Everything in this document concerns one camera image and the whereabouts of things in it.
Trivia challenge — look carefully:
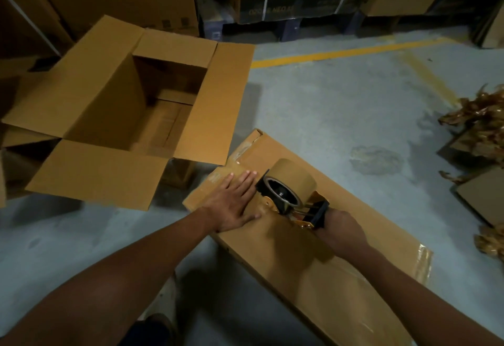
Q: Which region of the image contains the person's right hand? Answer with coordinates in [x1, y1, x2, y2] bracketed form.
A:
[320, 209, 371, 258]

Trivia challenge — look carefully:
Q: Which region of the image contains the person's left hand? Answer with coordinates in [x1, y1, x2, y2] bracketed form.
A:
[199, 169, 264, 235]

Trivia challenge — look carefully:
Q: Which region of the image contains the black orange tape dispenser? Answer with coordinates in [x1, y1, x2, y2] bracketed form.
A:
[255, 169, 330, 233]

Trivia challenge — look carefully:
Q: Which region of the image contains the person's left forearm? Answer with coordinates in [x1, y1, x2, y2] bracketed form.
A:
[0, 206, 216, 346]

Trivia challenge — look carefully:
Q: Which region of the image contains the person's right forearm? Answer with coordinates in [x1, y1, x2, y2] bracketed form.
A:
[334, 239, 504, 346]

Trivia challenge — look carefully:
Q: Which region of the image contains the brown packing tape roll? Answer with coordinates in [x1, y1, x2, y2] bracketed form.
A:
[263, 158, 318, 216]

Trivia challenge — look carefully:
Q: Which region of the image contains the person's dark trouser leg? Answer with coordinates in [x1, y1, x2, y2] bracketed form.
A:
[117, 312, 179, 346]

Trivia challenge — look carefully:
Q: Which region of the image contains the small flat cardboard piece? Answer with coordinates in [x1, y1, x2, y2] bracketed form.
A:
[455, 167, 504, 228]

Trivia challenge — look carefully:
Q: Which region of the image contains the small crumpled brown tape wad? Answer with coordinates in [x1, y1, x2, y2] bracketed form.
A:
[474, 224, 504, 262]

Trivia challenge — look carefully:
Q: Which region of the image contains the large crumpled brown tape pile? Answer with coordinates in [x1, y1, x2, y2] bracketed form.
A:
[438, 84, 504, 185]

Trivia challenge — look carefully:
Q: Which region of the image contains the open empty cardboard box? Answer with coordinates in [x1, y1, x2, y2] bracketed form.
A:
[0, 14, 256, 212]

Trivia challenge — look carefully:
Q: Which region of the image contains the blue plastic pallet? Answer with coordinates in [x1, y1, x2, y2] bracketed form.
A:
[198, 5, 304, 42]

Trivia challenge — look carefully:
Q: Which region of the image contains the leaning flat cardboard sheet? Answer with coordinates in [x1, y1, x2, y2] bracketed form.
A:
[0, 0, 75, 60]

